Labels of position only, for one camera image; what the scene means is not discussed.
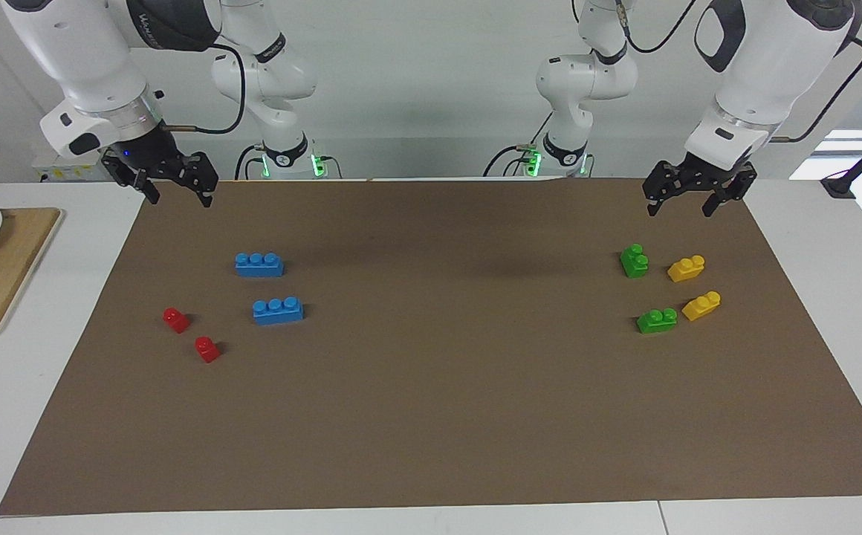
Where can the wooden cutting board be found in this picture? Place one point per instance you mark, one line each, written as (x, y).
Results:
(0, 282)

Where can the blue three-stud block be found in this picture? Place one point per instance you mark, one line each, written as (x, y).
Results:
(258, 265)
(277, 312)

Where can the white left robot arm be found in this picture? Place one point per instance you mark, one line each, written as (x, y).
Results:
(765, 52)

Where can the plain green two-stud block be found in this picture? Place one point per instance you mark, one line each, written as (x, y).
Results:
(634, 261)

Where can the yellow two-stud block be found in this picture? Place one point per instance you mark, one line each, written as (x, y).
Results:
(701, 306)
(686, 270)

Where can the red one-stud block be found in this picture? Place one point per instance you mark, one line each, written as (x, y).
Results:
(176, 320)
(208, 350)

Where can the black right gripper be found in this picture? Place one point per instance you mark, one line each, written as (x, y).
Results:
(145, 152)

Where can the brown paper table mat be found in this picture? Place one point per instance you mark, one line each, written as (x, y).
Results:
(438, 371)

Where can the white power strip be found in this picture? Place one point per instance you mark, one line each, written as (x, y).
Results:
(56, 172)

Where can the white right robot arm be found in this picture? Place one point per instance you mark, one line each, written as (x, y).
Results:
(82, 52)

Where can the green block with white stickers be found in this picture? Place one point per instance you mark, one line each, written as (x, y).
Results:
(657, 322)

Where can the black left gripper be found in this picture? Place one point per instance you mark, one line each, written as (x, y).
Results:
(710, 174)

